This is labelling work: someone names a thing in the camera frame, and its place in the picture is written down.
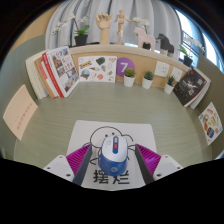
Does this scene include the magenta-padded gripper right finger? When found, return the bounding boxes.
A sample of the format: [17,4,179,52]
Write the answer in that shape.
[133,143,184,185]

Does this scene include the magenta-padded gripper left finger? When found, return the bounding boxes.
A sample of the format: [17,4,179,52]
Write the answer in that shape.
[43,143,93,187]

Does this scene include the blue and white computer mouse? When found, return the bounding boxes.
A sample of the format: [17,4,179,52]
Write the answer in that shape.
[97,134,129,177]

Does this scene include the white cartoon-print mouse pad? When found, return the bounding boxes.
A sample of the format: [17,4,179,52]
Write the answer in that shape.
[66,119,158,191]

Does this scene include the colourful sticker sheet card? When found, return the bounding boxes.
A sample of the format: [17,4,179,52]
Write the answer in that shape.
[198,101,224,147]

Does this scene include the beige booklet with red text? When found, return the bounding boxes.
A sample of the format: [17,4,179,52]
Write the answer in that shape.
[2,83,39,141]

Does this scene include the small plant in white pot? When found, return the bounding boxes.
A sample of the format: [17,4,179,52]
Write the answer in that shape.
[141,70,155,90]
[163,75,177,95]
[123,67,137,88]

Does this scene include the black-cover book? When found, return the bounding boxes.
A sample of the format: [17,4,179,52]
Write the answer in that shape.
[172,68,208,108]

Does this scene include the thin white red-spined book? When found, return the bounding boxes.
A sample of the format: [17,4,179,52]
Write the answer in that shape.
[38,61,58,98]

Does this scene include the tall red-spined book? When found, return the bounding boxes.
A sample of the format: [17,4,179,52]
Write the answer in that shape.
[41,51,68,98]

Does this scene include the thick white book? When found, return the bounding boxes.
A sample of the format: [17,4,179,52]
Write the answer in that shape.
[25,50,49,100]

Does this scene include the green desk partition panel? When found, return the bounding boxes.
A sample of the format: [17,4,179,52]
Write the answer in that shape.
[0,34,48,158]
[196,54,224,158]

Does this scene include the photo-cover book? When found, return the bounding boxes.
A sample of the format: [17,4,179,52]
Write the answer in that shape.
[45,45,81,98]

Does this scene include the brown kraft-cover book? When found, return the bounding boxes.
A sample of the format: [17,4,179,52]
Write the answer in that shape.
[33,54,56,99]

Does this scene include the white card with stickers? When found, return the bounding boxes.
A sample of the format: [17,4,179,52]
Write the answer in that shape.
[77,55,118,83]

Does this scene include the white orchid in dark pot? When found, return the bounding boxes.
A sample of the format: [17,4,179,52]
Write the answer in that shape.
[178,34,204,68]

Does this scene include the purple round number sign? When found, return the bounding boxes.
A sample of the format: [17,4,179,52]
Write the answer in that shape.
[116,57,136,78]

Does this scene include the wooden desk back shelf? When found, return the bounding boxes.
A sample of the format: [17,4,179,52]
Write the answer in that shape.
[68,44,188,89]

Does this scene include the black horse figure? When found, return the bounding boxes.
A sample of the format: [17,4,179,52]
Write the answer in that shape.
[156,33,175,55]

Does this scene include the white orchid in black pot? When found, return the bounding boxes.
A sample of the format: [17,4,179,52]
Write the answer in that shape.
[51,13,91,47]

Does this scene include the window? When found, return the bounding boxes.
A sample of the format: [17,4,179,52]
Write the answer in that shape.
[174,8,221,64]

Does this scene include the pink horse figure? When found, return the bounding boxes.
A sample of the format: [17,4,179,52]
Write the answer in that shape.
[133,26,157,52]

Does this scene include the white orchid behind pink horse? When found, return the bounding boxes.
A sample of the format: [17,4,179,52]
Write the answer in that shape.
[133,16,151,34]

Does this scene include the wooden hand model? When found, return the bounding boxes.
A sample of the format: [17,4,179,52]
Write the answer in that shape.
[95,12,114,45]

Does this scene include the wooden artist mannequin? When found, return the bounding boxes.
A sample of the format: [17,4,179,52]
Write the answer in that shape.
[113,9,134,46]

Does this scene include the grey curtain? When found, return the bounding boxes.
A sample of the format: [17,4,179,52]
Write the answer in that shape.
[44,0,183,51]

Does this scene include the white wall socket plate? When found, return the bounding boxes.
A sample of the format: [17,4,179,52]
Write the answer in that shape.
[169,65,184,82]
[154,60,170,78]

